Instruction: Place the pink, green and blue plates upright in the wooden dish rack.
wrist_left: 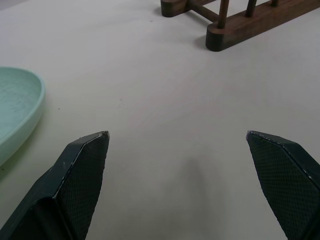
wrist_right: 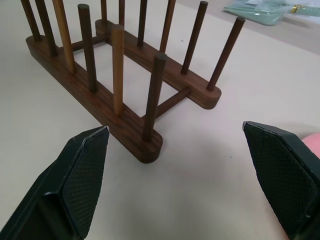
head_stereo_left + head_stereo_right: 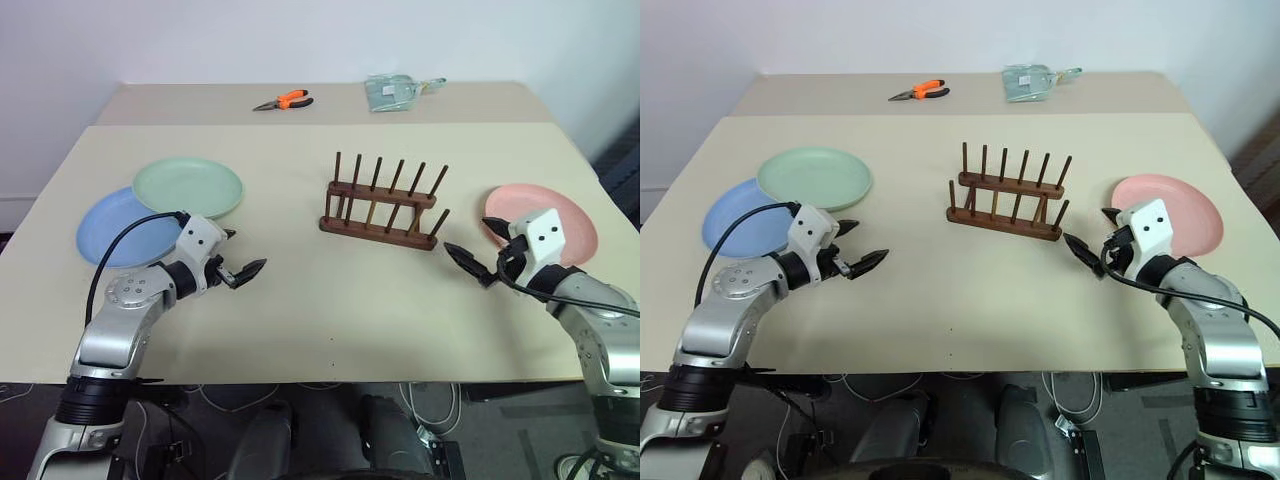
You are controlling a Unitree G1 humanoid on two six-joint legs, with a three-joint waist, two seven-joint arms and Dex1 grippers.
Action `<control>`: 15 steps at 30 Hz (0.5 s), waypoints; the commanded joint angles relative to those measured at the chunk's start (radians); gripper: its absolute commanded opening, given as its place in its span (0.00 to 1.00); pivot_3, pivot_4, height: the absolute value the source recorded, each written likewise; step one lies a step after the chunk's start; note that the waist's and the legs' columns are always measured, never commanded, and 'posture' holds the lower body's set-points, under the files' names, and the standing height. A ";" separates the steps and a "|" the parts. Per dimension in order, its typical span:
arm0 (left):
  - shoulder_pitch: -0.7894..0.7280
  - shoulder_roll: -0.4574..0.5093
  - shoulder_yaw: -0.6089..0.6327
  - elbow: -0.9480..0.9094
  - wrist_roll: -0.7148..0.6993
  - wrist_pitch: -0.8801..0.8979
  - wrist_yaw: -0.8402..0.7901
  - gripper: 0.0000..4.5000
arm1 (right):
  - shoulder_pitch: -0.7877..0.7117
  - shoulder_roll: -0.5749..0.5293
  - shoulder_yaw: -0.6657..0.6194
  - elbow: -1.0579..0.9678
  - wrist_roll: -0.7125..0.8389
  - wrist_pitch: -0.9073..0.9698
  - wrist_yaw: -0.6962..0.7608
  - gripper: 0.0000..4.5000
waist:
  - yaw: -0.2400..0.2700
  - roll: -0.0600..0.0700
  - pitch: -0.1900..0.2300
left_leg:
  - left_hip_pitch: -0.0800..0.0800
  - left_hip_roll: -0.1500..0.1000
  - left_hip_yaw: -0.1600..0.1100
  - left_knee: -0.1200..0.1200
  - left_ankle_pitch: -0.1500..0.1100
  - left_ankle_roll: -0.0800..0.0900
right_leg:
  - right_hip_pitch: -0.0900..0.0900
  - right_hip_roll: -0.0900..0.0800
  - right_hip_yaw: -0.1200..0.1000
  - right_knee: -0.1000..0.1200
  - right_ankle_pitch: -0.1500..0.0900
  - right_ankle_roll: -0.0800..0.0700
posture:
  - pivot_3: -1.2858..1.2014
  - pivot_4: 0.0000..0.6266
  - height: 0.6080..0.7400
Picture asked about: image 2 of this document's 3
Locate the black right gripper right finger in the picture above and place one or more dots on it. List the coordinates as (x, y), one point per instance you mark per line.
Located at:
(282, 175)

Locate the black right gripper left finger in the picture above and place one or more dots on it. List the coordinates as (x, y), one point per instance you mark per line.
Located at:
(75, 185)

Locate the mint green packaged item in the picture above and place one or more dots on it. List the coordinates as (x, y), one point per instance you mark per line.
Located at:
(265, 11)

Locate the pink object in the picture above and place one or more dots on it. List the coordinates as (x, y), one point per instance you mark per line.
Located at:
(312, 143)

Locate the wooden peg dish rack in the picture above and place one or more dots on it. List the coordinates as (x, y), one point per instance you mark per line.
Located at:
(105, 100)

